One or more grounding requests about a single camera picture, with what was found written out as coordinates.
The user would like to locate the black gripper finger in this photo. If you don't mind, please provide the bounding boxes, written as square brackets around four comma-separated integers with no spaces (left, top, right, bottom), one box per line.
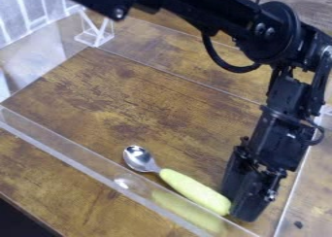
[265,169,287,202]
[221,147,271,222]

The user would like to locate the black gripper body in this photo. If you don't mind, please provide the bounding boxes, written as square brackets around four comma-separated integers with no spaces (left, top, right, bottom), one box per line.
[237,106,325,177]

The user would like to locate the green handled metal spoon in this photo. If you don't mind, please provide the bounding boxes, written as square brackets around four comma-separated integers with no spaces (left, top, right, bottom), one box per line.
[123,146,231,216]

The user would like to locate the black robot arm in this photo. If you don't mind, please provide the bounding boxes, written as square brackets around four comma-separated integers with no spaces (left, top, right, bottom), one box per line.
[73,0,332,221]

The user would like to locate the clear acrylic right barrier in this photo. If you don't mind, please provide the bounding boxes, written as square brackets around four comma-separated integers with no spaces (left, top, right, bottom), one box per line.
[274,105,332,237]

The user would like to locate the clear acrylic barrier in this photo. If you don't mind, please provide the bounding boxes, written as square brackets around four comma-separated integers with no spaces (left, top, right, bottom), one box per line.
[0,105,261,237]
[274,105,332,237]

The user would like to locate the clear acrylic front barrier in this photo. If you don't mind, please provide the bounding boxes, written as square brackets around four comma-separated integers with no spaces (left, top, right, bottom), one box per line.
[0,105,261,237]

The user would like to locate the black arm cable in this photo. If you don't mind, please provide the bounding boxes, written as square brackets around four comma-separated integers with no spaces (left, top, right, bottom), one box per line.
[202,31,263,75]

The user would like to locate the clear acrylic corner bracket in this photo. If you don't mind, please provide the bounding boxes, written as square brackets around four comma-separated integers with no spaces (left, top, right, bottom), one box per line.
[74,11,115,48]

